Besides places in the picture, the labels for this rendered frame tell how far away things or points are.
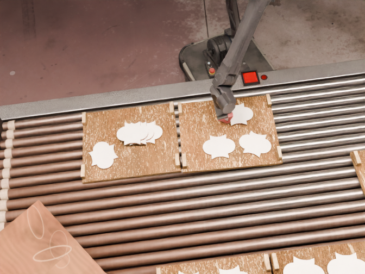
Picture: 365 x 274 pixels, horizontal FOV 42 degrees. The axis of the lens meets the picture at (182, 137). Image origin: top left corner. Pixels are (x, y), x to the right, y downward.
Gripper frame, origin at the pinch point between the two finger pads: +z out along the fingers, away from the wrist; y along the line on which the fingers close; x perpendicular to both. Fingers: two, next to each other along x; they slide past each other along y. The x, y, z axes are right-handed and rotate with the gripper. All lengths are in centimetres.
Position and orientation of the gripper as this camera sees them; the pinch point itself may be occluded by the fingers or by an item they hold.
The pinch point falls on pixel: (225, 114)
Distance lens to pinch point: 206.6
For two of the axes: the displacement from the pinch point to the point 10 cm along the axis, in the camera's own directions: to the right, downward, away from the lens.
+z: 2.7, 5.0, 8.2
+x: -9.5, 2.6, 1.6
